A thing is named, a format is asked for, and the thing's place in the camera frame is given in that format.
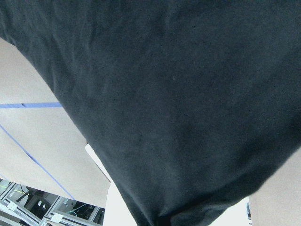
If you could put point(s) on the black graphic t-shirt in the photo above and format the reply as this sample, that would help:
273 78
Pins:
191 105

